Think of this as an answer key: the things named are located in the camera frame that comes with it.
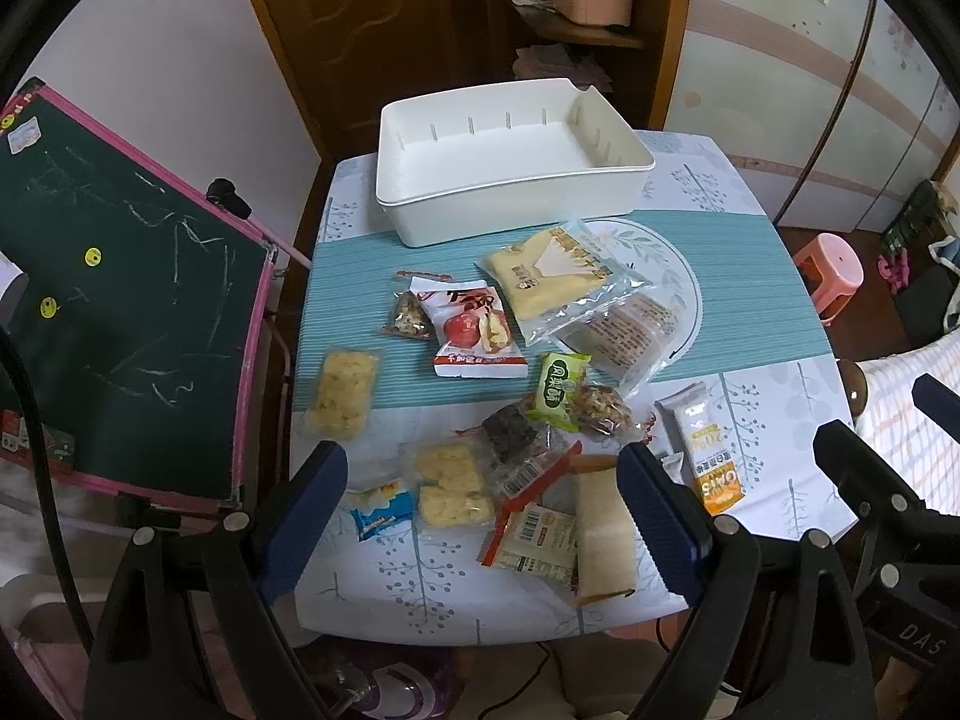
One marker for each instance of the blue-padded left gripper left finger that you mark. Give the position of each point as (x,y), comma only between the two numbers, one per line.
(148,658)

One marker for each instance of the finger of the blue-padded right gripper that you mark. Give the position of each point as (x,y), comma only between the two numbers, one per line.
(905,547)
(937,402)

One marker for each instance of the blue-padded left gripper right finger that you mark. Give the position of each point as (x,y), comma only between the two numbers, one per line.
(772,619)

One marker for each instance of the brown paper bread package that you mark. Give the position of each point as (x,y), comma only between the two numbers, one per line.
(606,533)

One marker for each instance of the orange white oats bar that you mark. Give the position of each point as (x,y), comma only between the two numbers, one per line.
(709,462)

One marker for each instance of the yellow puffed rice cake pack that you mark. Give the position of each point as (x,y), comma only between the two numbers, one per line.
(344,394)

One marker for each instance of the dark chocolate cake packet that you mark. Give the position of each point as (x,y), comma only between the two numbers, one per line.
(510,435)

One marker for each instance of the red apple chips bag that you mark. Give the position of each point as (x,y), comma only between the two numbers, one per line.
(473,331)

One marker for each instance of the Calleton yellow bread package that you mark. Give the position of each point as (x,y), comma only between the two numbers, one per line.
(558,277)

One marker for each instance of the pink plastic stool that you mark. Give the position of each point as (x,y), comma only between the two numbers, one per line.
(832,274)

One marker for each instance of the blue small snack packet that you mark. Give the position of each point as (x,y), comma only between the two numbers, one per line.
(375,510)

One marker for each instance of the red-edged barcode snack packet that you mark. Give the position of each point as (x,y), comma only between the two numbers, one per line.
(528,537)

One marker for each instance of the double rice cracker pack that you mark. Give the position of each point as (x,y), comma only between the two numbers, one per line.
(451,490)

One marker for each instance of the white patterned wardrobe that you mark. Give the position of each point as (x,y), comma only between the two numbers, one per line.
(832,113)

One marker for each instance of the clear wrapped brown cake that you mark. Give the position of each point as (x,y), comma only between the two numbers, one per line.
(630,341)

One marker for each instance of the green snack packet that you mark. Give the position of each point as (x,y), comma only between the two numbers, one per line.
(559,379)

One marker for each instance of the teal floral tablecloth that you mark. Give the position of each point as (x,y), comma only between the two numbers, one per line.
(759,350)

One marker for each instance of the small nut mix packet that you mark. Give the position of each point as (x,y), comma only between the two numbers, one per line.
(407,319)

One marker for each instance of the wooden corner shelf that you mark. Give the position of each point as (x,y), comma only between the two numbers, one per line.
(635,63)

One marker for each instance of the white plastic storage bin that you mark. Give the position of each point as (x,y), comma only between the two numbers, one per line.
(472,161)

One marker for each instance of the brown wooden door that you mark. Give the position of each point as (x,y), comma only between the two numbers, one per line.
(344,60)

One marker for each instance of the green chalkboard pink frame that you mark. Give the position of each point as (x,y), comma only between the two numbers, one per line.
(140,311)

